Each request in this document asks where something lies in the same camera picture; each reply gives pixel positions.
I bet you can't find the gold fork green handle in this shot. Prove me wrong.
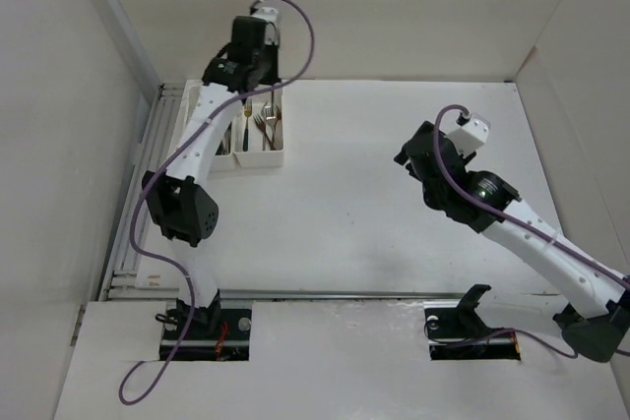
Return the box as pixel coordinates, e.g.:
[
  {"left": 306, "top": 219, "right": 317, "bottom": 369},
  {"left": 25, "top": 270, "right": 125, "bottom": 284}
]
[{"left": 241, "top": 98, "right": 253, "bottom": 152}]

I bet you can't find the silver fork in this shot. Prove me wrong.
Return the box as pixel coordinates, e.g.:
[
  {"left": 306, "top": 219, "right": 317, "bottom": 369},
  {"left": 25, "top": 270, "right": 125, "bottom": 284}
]
[
  {"left": 261, "top": 101, "right": 275, "bottom": 150},
  {"left": 263, "top": 90, "right": 277, "bottom": 122}
]

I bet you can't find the rose gold fork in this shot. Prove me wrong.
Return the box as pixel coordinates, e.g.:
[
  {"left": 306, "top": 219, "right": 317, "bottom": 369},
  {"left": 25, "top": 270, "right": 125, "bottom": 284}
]
[{"left": 270, "top": 107, "right": 282, "bottom": 148}]

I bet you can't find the silver spoon long handle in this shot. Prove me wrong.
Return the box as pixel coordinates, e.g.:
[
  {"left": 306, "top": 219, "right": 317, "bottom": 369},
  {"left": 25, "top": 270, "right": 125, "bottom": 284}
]
[{"left": 216, "top": 124, "right": 232, "bottom": 155}]

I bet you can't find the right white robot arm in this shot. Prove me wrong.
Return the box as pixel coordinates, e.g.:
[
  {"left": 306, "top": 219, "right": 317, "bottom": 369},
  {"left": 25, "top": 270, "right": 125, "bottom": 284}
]
[{"left": 394, "top": 118, "right": 629, "bottom": 363}]

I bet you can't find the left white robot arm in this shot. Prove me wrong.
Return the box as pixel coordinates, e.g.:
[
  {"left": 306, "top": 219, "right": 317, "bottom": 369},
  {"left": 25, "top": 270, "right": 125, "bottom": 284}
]
[{"left": 143, "top": 7, "right": 280, "bottom": 338}]

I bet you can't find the white divided utensil tray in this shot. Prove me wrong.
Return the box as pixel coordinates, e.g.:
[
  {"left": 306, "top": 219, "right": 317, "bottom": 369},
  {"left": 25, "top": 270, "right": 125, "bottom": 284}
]
[{"left": 182, "top": 78, "right": 286, "bottom": 173}]

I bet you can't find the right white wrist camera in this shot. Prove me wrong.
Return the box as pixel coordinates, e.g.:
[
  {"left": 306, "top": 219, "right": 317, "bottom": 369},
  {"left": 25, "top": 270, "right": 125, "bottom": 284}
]
[{"left": 446, "top": 112, "right": 491, "bottom": 157}]

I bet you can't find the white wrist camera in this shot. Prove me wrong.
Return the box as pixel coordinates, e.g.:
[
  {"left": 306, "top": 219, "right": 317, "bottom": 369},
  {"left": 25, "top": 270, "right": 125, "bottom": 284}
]
[
  {"left": 446, "top": 112, "right": 491, "bottom": 157},
  {"left": 250, "top": 6, "right": 282, "bottom": 47}
]

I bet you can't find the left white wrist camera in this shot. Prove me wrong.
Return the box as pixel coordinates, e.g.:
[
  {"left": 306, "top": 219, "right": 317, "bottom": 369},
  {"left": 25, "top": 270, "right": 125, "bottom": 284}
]
[{"left": 250, "top": 6, "right": 282, "bottom": 47}]

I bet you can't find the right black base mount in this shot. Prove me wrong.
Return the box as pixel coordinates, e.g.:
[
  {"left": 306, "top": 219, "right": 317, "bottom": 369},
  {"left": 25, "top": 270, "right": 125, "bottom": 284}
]
[{"left": 423, "top": 284, "right": 521, "bottom": 361}]

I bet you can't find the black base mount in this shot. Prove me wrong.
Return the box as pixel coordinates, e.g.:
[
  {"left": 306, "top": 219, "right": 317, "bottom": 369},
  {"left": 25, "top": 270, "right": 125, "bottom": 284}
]
[
  {"left": 156, "top": 301, "right": 252, "bottom": 362},
  {"left": 423, "top": 284, "right": 521, "bottom": 361}
]

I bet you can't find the aluminium rail frame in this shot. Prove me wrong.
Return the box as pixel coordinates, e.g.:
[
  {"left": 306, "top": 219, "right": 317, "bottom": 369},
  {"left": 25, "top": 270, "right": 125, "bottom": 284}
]
[{"left": 96, "top": 84, "right": 185, "bottom": 301}]

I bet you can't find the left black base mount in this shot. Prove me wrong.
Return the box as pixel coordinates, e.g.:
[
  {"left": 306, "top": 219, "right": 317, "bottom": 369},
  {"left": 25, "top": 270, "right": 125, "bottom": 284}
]
[{"left": 156, "top": 301, "right": 252, "bottom": 362}]

